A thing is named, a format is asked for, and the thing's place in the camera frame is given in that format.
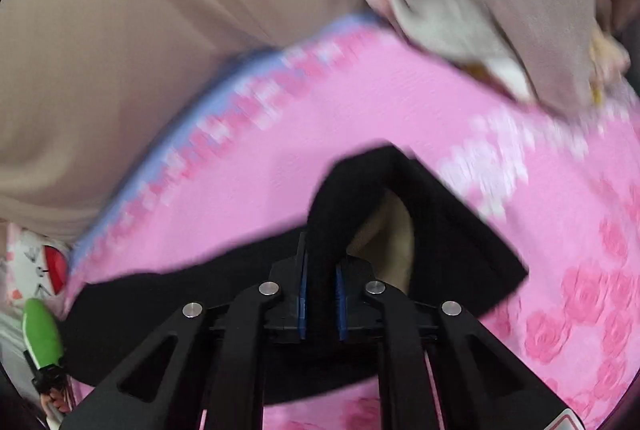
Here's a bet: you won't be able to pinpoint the beige quilt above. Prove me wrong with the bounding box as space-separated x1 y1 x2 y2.
1 0 361 242

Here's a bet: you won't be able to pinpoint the pink floral bed sheet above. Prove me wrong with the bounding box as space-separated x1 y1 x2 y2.
63 16 639 429

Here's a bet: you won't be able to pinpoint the black pants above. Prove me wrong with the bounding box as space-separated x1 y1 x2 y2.
60 145 527 387

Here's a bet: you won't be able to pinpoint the green plush toy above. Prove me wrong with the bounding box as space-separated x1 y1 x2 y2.
22 298 63 370

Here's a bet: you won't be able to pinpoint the white cartoon face pillow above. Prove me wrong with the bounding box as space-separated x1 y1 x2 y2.
4 223 70 315

